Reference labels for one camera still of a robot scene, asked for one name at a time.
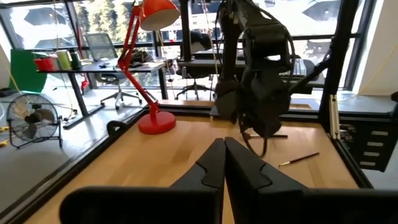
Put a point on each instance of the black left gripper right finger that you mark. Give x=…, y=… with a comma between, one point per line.
x=248, y=186

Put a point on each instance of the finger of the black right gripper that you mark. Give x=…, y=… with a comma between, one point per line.
x=227, y=101
x=264, y=105

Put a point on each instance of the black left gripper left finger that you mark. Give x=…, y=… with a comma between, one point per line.
x=205, y=183

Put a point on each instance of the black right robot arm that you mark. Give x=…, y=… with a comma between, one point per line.
x=231, y=46

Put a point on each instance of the thick black printed makeup brush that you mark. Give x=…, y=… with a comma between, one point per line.
x=276, y=136

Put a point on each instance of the long black desk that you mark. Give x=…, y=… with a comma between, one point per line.
x=205, y=63

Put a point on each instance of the thin silver-ferrule makeup brush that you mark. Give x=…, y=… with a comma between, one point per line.
x=300, y=159

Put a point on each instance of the black office chair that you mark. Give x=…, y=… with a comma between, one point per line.
x=199, y=42

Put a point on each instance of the red desk lamp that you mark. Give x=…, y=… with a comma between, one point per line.
x=155, y=121

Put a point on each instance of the zebra striped item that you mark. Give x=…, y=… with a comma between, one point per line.
x=142, y=56

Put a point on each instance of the black table edge clamp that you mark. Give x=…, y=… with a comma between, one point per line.
x=116, y=127

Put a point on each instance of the black vented equipment cabinet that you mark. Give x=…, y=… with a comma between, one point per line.
x=373, y=146

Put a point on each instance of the black office desk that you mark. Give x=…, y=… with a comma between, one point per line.
x=93, y=67

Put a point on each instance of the grey mesh office chair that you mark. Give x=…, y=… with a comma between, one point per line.
x=99, y=46

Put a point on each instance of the dark green thread spool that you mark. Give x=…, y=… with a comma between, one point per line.
x=75, y=60

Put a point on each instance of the light green thread spool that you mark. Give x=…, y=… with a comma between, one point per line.
x=64, y=59

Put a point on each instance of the black floor fan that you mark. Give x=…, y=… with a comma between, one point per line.
x=32, y=119

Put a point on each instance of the red thread spool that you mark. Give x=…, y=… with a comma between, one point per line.
x=44, y=64

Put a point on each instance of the green board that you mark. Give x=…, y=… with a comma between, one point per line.
x=26, y=73

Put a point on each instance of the black frame post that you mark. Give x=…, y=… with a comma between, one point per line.
x=339, y=62

